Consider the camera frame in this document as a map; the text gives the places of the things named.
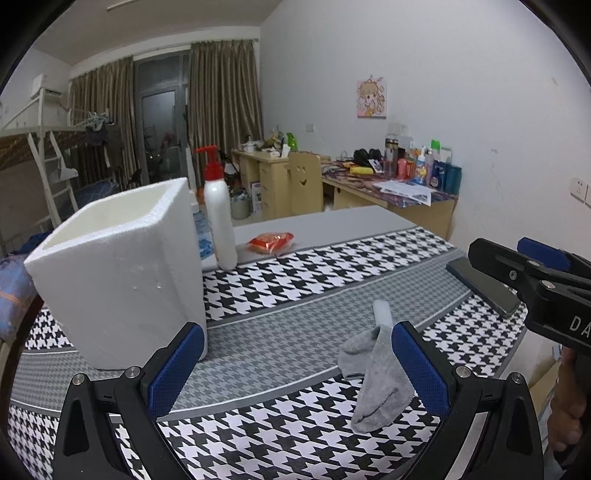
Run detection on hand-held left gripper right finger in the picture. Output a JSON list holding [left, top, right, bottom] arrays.
[[392, 320, 546, 480]]

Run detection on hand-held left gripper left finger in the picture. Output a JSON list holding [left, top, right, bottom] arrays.
[[53, 322, 206, 480]]

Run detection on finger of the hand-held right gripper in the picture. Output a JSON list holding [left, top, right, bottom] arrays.
[[517, 237, 591, 278], [468, 237, 548, 302]]

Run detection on grey sock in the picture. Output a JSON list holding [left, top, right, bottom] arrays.
[[337, 299, 415, 433]]

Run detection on white foam box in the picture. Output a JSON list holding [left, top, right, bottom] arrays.
[[24, 178, 208, 371]]

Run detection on person's right hand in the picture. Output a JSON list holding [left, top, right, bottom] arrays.
[[549, 354, 586, 456]]

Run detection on black smartphone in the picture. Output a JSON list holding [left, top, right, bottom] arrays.
[[446, 257, 520, 317]]

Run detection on wooden desk with patterned top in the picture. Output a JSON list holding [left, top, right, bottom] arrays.
[[322, 161, 460, 241]]

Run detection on white paper sheets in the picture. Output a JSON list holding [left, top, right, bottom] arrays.
[[372, 180, 433, 206]]

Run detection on houndstooth tablecloth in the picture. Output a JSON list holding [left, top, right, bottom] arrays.
[[7, 226, 532, 480]]

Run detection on white pump bottle red top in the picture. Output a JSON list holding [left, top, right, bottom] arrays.
[[195, 145, 238, 271]]

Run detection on dark water bottle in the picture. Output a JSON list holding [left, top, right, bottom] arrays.
[[384, 137, 399, 175]]

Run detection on red snack packet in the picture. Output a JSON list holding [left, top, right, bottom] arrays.
[[246, 232, 295, 256]]

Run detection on black bag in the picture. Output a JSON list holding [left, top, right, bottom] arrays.
[[353, 148, 383, 168]]

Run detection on grey trash bin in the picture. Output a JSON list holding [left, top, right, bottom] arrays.
[[229, 188, 253, 220]]

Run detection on plain wooden desk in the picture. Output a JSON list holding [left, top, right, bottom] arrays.
[[231, 148, 331, 220]]

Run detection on wooden chair with smiley cutout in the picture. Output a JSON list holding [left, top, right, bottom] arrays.
[[288, 151, 323, 216]]

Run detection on white metal bunk bed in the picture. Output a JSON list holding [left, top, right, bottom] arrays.
[[0, 85, 139, 342]]

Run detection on hanging dark clothes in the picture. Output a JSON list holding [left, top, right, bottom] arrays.
[[84, 121, 122, 149]]

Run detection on glass balcony door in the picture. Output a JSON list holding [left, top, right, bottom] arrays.
[[134, 53, 191, 186]]

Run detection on brown curtain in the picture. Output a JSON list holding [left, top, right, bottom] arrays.
[[68, 58, 140, 186], [188, 39, 265, 191]]

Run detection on white air conditioner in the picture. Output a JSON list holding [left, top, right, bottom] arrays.
[[30, 73, 64, 99]]

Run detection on cartoon wall poster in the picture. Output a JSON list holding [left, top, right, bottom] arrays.
[[356, 78, 388, 119]]

